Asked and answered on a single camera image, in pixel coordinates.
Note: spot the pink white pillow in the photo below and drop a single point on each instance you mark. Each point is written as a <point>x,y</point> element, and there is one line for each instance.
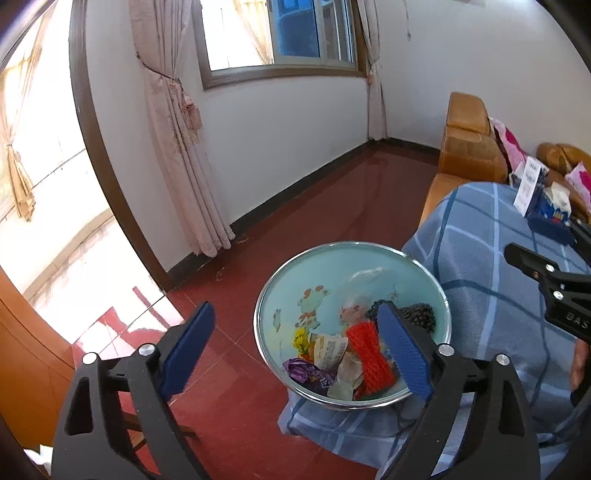
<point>579,177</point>
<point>510,143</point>

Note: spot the beige balcony curtain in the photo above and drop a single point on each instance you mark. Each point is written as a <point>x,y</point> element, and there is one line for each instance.
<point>21,184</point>

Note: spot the black foam net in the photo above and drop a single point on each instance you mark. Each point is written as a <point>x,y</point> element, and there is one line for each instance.
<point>422,316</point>

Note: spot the teal cartoon print trash bin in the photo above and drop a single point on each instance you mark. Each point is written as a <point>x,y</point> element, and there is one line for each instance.
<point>295,277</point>

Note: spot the tall white blue carton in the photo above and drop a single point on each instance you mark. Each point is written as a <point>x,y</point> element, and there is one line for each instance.
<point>528,184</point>

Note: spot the brown door frame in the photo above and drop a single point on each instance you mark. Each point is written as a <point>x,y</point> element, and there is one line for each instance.
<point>92,129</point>

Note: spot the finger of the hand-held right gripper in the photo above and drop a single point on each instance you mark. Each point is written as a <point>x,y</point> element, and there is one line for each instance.
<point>549,228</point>
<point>531,261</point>

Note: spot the brown leather armchair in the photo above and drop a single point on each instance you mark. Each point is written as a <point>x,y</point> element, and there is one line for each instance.
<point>466,147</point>

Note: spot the wooden door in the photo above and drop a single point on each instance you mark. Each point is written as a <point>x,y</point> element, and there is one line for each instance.
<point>27,369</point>

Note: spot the person's right hand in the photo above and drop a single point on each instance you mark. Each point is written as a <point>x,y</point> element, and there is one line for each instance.
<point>581,367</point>

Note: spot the long pink curtain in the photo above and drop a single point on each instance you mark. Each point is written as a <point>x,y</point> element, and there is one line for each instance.
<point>184,161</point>
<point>376,92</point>

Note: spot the red foam fruit net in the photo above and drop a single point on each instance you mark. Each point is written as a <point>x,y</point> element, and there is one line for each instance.
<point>369,355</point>

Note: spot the orange silver snack wrapper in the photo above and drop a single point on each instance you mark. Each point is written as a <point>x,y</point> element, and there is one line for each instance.
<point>330,350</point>

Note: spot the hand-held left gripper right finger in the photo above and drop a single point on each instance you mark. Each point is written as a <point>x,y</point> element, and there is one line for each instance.
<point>406,350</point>

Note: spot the brown leather sofa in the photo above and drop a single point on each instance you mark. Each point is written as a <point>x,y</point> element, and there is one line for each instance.
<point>558,154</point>

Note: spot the blue plaid tablecloth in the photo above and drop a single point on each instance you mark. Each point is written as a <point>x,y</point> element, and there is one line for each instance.
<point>475,277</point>

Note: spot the window with brown frame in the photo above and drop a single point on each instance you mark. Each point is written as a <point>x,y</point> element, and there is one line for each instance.
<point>300,27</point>

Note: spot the blue carton white top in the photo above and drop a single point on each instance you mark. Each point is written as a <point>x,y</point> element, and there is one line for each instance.
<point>556,207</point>

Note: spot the purple wrapper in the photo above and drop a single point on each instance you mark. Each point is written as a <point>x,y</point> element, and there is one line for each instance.
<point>304,371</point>

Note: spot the clear plastic wrapper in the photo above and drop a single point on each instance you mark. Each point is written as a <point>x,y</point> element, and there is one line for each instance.
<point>364,286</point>

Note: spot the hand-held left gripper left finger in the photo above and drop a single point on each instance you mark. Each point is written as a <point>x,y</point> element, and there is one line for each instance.
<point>187,350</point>

